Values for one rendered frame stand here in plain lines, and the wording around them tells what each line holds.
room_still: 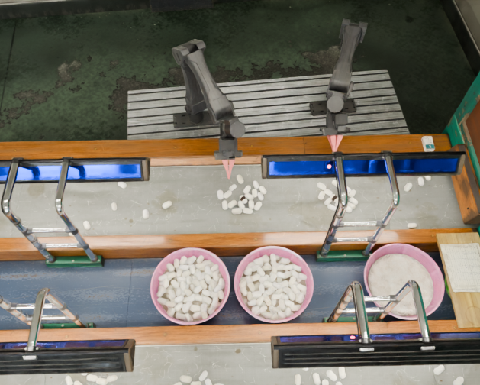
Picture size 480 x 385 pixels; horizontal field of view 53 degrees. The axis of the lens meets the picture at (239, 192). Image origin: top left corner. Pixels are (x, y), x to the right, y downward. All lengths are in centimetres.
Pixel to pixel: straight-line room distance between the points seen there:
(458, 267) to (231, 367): 83
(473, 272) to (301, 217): 61
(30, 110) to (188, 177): 162
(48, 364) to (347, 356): 74
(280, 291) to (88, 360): 69
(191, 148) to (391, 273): 88
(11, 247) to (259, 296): 88
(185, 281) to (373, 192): 78
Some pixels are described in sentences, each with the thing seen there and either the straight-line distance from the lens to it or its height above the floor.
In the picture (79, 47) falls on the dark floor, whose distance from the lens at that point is 353.
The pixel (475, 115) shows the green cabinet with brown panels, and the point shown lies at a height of 95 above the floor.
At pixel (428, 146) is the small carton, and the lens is 201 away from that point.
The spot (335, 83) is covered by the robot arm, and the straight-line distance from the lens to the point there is 176.
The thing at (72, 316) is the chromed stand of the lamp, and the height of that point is 87.
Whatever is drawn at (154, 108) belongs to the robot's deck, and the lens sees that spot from 218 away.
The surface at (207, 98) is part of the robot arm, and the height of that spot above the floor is 103.
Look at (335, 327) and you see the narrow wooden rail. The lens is 162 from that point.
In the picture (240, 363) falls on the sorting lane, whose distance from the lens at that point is 159.
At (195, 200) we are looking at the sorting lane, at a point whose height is 74.
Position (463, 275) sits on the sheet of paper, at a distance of 179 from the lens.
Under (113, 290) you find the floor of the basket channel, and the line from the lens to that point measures 178.
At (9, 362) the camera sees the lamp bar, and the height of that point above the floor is 109.
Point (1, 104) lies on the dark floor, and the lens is 337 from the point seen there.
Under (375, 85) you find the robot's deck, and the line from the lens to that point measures 230.
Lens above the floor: 231
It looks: 60 degrees down
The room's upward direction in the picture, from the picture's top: straight up
